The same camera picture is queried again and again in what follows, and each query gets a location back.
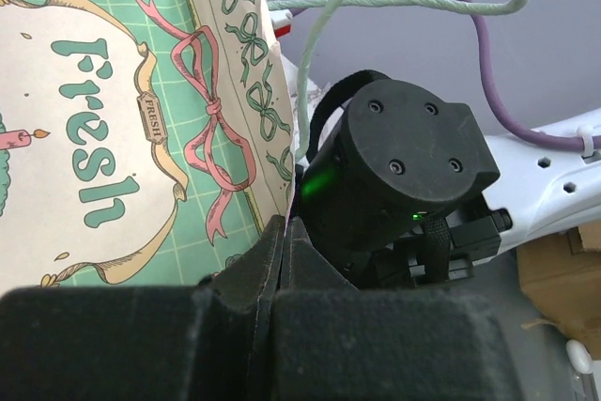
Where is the brown cardboard box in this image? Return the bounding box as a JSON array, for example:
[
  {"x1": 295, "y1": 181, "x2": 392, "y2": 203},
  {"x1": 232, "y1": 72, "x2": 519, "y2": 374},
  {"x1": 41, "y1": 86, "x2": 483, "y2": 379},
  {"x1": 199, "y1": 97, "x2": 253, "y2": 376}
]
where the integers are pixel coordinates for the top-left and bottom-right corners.
[{"x1": 516, "y1": 221, "x2": 600, "y2": 360}]

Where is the green Fresh paper bag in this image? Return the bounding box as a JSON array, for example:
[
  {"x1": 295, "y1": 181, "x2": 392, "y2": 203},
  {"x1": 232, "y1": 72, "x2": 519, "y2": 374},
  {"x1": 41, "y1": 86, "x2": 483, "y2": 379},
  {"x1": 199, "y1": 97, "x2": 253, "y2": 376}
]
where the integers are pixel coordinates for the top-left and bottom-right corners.
[{"x1": 0, "y1": 0, "x2": 532, "y2": 289}]

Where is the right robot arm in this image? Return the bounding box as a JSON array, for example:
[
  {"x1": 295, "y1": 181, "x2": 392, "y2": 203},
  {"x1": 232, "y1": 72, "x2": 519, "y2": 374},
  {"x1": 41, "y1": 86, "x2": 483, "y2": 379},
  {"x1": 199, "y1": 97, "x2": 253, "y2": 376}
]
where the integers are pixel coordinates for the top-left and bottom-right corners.
[{"x1": 295, "y1": 70, "x2": 600, "y2": 289}]

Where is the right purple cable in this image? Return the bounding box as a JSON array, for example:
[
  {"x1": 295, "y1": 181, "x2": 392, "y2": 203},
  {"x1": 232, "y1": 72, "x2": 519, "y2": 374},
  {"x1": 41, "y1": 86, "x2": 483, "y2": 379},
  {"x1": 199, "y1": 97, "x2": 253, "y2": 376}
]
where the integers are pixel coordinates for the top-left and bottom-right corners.
[{"x1": 300, "y1": 0, "x2": 601, "y2": 153}]

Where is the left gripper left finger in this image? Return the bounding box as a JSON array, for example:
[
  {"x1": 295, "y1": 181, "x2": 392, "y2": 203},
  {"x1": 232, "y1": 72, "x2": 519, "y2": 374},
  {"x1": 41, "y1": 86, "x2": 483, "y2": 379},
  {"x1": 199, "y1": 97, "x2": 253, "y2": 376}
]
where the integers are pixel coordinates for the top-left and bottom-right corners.
[{"x1": 197, "y1": 215, "x2": 286, "y2": 314}]

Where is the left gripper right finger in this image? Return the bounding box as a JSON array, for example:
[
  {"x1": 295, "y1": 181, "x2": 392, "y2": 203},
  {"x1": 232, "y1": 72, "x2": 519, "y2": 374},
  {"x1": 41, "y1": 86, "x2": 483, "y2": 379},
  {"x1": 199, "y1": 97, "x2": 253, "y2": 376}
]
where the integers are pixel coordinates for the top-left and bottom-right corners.
[{"x1": 280, "y1": 217, "x2": 358, "y2": 293}]

